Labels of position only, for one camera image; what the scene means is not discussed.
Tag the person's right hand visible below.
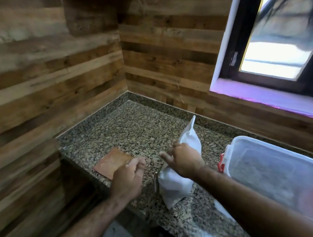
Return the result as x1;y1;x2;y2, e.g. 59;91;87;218
156;139;208;181

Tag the person's left hand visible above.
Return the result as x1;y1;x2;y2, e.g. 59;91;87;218
109;153;147;204

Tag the white plastic bag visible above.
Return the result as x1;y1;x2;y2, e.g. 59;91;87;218
154;112;206;213

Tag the person's right forearm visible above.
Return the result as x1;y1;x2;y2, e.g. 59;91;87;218
185;164;313;237

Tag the person's left forearm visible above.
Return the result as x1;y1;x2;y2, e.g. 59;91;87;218
53;188;136;237

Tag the brown square tile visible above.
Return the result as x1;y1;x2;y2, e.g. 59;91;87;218
92;145;135;183

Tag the red container clip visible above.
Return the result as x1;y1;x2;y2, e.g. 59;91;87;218
217;153;227;173

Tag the clear plastic container with lid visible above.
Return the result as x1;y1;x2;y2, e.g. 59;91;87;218
216;134;313;223

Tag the purple window sill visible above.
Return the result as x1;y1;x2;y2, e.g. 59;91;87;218
207;77;313;122

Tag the dark framed window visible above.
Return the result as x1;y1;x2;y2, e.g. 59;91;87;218
218;0;313;99

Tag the wooden wall shelf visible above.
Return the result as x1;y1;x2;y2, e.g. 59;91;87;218
53;0;137;44

